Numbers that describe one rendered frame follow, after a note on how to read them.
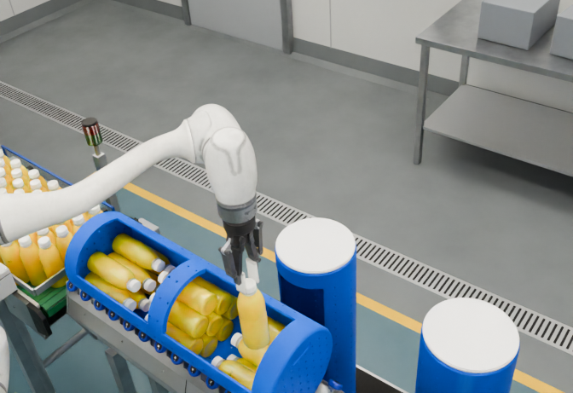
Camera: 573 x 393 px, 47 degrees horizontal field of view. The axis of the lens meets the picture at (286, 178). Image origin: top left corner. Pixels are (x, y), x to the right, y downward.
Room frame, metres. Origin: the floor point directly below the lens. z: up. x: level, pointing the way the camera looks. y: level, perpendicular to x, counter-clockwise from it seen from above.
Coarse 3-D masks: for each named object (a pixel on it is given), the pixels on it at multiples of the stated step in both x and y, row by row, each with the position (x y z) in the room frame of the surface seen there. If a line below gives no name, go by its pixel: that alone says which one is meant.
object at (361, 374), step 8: (360, 368) 1.82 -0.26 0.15; (360, 376) 1.78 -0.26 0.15; (368, 376) 1.78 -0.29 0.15; (376, 376) 1.78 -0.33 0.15; (360, 384) 1.74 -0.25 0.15; (368, 384) 1.73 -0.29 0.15; (376, 384) 1.73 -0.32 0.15; (384, 384) 1.73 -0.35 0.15; (392, 384) 1.73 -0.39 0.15; (360, 392) 1.70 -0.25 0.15; (368, 392) 1.70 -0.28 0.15; (376, 392) 1.69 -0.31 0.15; (384, 392) 1.69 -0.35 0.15; (392, 392) 1.69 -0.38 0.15; (400, 392) 1.68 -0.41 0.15
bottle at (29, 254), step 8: (24, 248) 1.74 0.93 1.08; (32, 248) 1.75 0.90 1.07; (24, 256) 1.73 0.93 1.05; (32, 256) 1.73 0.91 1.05; (24, 264) 1.73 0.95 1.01; (32, 264) 1.73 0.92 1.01; (40, 264) 1.74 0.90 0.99; (32, 272) 1.72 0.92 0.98; (40, 272) 1.73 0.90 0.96; (32, 280) 1.73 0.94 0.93; (40, 280) 1.73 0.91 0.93
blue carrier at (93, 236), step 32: (96, 224) 1.65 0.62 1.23; (128, 224) 1.66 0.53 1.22; (192, 256) 1.50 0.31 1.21; (96, 288) 1.48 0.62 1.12; (160, 288) 1.37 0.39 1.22; (224, 288) 1.49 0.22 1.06; (128, 320) 1.38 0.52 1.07; (160, 320) 1.30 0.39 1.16; (288, 320) 1.32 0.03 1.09; (192, 352) 1.20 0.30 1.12; (224, 352) 1.32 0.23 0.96; (288, 352) 1.09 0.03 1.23; (320, 352) 1.18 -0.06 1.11; (224, 384) 1.12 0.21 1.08; (256, 384) 1.06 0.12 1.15; (288, 384) 1.07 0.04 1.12
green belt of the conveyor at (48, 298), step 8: (48, 288) 1.71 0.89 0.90; (56, 288) 1.71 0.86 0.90; (64, 288) 1.71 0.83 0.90; (32, 296) 1.68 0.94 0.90; (40, 296) 1.68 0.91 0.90; (48, 296) 1.68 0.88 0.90; (56, 296) 1.67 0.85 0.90; (64, 296) 1.68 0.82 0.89; (40, 304) 1.64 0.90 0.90; (48, 304) 1.64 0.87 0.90; (56, 304) 1.65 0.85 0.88; (64, 304) 1.66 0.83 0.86; (48, 312) 1.62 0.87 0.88
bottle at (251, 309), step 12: (240, 300) 1.13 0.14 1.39; (252, 300) 1.13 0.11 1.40; (264, 300) 1.15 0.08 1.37; (240, 312) 1.12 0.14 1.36; (252, 312) 1.11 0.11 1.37; (264, 312) 1.13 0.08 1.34; (240, 324) 1.13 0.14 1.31; (252, 324) 1.11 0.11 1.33; (264, 324) 1.12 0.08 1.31; (252, 336) 1.11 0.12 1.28; (264, 336) 1.12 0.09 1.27; (252, 348) 1.11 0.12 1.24
